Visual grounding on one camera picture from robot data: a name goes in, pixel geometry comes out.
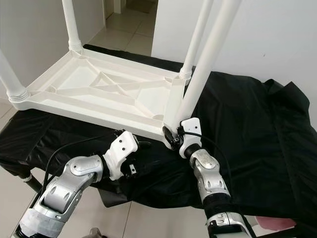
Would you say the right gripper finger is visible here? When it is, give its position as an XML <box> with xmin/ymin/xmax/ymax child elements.
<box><xmin>162</xmin><ymin>125</ymin><xmax>179</xmax><ymax>147</ymax></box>

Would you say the white plastic table top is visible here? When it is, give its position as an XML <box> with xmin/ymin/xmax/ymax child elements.
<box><xmin>7</xmin><ymin>49</ymin><xmax>186</xmax><ymax>144</ymax></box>

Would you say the white plastic table leg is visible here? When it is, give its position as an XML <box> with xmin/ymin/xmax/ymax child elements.
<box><xmin>178</xmin><ymin>0</ymin><xmax>213</xmax><ymax>80</ymax></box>
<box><xmin>174</xmin><ymin>0</ymin><xmax>243</xmax><ymax>128</ymax></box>
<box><xmin>0</xmin><ymin>52</ymin><xmax>32</xmax><ymax>103</ymax></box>
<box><xmin>62</xmin><ymin>0</ymin><xmax>84</xmax><ymax>53</ymax></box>

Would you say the dark grey table base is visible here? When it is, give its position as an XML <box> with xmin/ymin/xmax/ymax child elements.
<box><xmin>103</xmin><ymin>191</ymin><xmax>132</xmax><ymax>208</ymax></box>

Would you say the grey robot foot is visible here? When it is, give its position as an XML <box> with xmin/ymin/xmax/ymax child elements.
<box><xmin>88</xmin><ymin>227</ymin><xmax>105</xmax><ymax>238</ymax></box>

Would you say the black cloth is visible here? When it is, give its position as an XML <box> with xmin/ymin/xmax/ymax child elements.
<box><xmin>0</xmin><ymin>45</ymin><xmax>317</xmax><ymax>221</ymax></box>

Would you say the black metal table leg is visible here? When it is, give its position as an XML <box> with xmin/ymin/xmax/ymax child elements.
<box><xmin>22</xmin><ymin>175</ymin><xmax>43</xmax><ymax>193</ymax></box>

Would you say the pink stool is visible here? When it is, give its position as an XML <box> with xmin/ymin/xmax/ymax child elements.
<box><xmin>255</xmin><ymin>216</ymin><xmax>296</xmax><ymax>232</ymax></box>

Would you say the black metal bar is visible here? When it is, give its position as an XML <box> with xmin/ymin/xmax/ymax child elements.
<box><xmin>285</xmin><ymin>224</ymin><xmax>317</xmax><ymax>238</ymax></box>

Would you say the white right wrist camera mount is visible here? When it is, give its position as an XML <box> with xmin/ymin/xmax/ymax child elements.
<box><xmin>178</xmin><ymin>118</ymin><xmax>203</xmax><ymax>158</ymax></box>

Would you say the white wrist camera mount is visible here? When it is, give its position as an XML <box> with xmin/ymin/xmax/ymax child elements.
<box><xmin>108</xmin><ymin>130</ymin><xmax>140</xmax><ymax>180</ymax></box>
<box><xmin>178</xmin><ymin>118</ymin><xmax>203</xmax><ymax>158</ymax></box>

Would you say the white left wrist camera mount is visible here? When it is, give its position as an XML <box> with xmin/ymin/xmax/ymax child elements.
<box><xmin>108</xmin><ymin>130</ymin><xmax>140</xmax><ymax>180</ymax></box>

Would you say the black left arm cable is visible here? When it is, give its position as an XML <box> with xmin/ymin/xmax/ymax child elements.
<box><xmin>45</xmin><ymin>130</ymin><xmax>125</xmax><ymax>199</ymax></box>

